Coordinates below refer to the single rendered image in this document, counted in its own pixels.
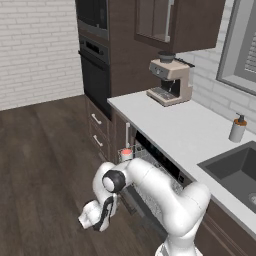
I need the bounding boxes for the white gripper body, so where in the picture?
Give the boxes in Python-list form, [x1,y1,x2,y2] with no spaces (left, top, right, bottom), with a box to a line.
[77,199,102,231]

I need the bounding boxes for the dark dishwasher door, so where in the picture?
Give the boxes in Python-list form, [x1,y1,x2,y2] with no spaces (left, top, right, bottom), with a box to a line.
[117,185,168,243]

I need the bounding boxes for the red cup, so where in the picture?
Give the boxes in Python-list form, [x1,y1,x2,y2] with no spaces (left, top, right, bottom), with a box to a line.
[120,148,134,163]

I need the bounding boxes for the narrow dark brown cupboard door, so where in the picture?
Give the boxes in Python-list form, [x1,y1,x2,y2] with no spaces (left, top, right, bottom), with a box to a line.
[113,111,138,164]

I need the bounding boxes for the black dishwasher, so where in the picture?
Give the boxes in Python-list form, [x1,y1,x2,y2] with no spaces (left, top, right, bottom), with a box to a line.
[132,129,195,188]

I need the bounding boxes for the dark brown drawer front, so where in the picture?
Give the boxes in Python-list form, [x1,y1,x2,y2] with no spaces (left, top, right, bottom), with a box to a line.
[88,123,112,161]
[86,99,112,138]

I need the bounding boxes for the dark brown base cupboard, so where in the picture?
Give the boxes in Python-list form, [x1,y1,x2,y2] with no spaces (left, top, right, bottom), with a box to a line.
[195,199,256,256]

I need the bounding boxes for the dark grey sink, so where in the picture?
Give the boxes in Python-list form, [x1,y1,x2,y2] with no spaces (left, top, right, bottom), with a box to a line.
[197,140,256,215]

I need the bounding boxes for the beige coffee machine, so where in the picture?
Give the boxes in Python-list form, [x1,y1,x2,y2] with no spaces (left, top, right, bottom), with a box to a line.
[145,50,195,108]

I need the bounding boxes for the white soap dispenser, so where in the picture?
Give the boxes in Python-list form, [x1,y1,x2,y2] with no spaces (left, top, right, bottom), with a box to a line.
[228,113,248,144]

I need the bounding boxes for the black built-in microwave oven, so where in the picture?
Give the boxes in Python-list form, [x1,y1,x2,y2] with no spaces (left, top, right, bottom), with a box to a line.
[74,0,111,42]

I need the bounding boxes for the grey framed window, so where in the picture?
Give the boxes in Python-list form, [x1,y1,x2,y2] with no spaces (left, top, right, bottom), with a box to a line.
[215,0,256,97]

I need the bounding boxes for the white drawer handle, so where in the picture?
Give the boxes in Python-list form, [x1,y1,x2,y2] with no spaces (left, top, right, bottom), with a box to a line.
[91,113,103,126]
[92,134,104,148]

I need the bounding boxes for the white cupboard door handle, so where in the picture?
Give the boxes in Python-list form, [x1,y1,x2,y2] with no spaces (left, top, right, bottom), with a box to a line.
[125,122,131,150]

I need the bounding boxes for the silver wall cupboard handle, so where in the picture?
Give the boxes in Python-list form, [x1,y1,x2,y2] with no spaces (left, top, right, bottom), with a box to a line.
[165,0,175,43]

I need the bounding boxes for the dark brown wall cupboard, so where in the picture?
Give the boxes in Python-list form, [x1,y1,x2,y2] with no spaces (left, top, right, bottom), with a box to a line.
[134,0,227,54]

